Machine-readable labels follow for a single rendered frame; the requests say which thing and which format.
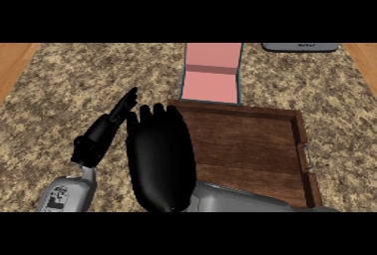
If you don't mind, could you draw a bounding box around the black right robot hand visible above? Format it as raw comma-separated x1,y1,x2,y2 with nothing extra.
124,103,198,213

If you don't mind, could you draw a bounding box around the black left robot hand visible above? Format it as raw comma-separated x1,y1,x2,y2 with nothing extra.
70,87,141,169

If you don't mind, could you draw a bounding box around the brown wooden tray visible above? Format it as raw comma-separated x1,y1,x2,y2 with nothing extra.
167,99,324,209

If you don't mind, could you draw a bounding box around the pink open box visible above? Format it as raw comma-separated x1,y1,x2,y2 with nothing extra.
178,43,246,106

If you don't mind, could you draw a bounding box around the dark grey appliance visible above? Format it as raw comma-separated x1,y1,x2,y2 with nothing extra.
260,43,340,54

